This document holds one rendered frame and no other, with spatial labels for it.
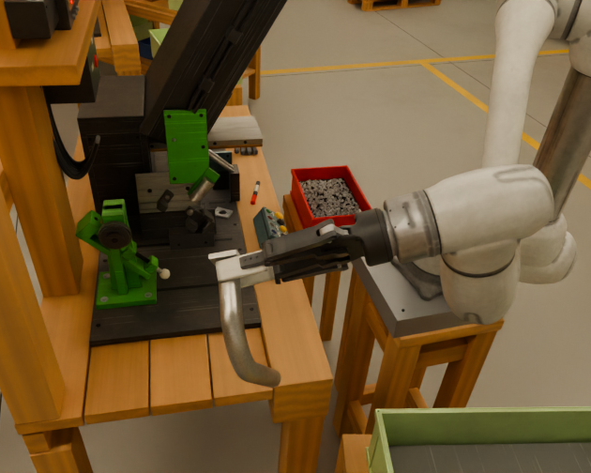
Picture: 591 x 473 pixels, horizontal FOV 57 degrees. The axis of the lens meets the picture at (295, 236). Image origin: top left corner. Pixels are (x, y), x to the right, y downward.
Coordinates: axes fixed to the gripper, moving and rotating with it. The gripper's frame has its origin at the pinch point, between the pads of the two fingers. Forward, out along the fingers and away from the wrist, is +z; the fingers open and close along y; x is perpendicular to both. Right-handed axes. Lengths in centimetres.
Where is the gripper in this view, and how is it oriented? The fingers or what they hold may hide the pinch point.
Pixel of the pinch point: (245, 270)
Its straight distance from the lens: 76.2
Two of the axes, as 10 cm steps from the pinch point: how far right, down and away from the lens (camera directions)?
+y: -2.1, -3.9, -9.0
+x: 1.9, 8.9, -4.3
